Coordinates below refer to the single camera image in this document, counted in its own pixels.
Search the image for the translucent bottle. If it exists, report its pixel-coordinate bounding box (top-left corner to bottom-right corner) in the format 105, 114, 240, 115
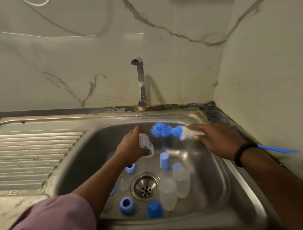
172, 166, 191, 199
158, 177, 179, 211

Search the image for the blue and white bottle brush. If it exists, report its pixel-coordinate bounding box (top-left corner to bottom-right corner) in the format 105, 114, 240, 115
150, 122, 302, 154

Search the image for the white cable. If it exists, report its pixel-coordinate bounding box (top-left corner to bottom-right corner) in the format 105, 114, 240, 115
21, 0, 51, 7

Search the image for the chrome sink faucet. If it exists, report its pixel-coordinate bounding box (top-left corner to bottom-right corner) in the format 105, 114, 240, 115
131, 57, 148, 109

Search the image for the stainless steel sink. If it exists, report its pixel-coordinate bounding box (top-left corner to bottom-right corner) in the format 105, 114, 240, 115
0, 110, 285, 230

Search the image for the person's left forearm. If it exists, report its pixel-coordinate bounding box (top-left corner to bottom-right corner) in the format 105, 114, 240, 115
71, 154, 128, 221

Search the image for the person's right forearm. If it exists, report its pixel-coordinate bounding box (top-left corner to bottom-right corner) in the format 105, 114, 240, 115
237, 148, 303, 230

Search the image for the cartoon print baby bottle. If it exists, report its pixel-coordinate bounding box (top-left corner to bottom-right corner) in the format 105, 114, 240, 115
138, 133, 155, 158

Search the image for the dark blue dome cap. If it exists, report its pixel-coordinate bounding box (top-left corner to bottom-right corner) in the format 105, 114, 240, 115
147, 200, 164, 220

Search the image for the pink shirt sleeve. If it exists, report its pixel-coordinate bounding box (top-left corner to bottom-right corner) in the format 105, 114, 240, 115
9, 193, 98, 230

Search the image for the clear silicone nipple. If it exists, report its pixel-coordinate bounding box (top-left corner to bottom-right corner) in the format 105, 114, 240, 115
119, 178, 130, 192

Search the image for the black bead bracelet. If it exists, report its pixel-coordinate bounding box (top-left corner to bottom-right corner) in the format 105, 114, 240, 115
234, 142, 259, 168

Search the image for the metal sink drain strainer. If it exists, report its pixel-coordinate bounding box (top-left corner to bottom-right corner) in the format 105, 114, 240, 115
130, 172, 161, 203

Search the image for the translucent bottle front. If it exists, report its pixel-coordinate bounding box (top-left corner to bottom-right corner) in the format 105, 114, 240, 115
158, 177, 179, 211

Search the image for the person's left hand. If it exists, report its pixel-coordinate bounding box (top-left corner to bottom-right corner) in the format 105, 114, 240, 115
115, 125, 153, 165

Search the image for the person's right hand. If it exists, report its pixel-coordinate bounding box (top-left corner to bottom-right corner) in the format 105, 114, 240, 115
187, 123, 248, 162

